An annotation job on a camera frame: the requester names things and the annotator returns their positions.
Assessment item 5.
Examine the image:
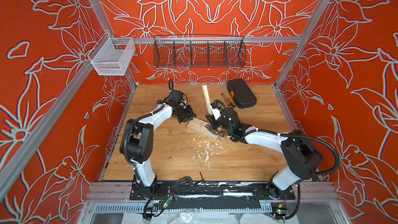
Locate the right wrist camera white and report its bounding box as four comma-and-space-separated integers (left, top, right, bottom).
210, 100, 223, 119

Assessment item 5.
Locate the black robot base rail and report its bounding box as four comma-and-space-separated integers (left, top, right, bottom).
130, 176, 296, 201

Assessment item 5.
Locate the silver ratchet wrench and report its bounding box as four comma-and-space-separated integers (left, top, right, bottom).
221, 93, 232, 107

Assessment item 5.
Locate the black plastic tool case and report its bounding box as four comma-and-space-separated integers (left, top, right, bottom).
227, 78, 257, 109

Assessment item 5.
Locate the white mesh basket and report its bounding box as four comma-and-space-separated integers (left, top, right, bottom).
88, 32, 136, 76

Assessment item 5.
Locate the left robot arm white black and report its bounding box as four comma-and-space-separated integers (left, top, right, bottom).
120, 79, 197, 197

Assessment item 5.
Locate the black wire basket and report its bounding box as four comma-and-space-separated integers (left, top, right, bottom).
153, 34, 247, 68

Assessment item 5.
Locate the wooden handle claw hammer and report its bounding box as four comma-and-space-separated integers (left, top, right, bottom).
202, 85, 225, 138

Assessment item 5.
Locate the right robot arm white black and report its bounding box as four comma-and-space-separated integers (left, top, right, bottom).
206, 107, 340, 200

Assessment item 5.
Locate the orange black screwdriver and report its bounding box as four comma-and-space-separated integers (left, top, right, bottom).
227, 97, 236, 108

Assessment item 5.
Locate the light wooden block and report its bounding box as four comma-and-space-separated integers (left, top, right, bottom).
187, 118, 219, 141

